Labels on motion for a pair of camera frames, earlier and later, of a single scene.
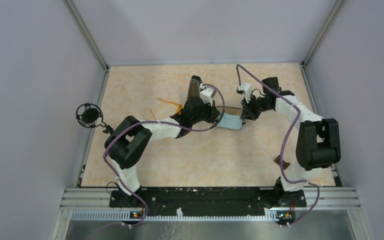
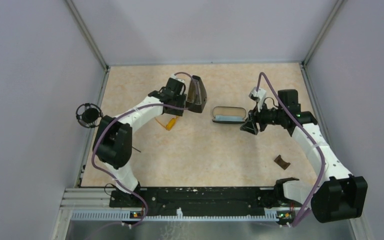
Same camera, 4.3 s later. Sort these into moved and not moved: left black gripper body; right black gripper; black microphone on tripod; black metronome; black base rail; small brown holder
Moved: left black gripper body; right black gripper
Not moved: small brown holder; black microphone on tripod; black base rail; black metronome
